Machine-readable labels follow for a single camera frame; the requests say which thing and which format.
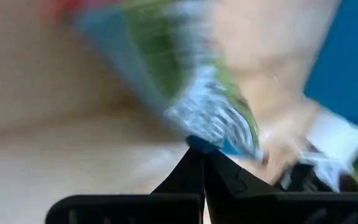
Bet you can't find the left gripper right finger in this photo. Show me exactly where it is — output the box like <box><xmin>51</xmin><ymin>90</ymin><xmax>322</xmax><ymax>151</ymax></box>
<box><xmin>204</xmin><ymin>151</ymin><xmax>358</xmax><ymax>224</ymax></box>

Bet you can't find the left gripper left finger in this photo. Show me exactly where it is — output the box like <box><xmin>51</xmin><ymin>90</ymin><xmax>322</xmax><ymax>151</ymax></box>
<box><xmin>45</xmin><ymin>147</ymin><xmax>205</xmax><ymax>224</ymax></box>

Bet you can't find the green granola bar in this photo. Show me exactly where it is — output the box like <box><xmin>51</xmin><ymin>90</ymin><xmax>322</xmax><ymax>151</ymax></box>
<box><xmin>126</xmin><ymin>0</ymin><xmax>265</xmax><ymax>162</ymax></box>

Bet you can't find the blue plastic tray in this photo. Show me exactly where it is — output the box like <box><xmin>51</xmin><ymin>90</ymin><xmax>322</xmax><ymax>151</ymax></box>
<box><xmin>303</xmin><ymin>0</ymin><xmax>358</xmax><ymax>139</ymax></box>

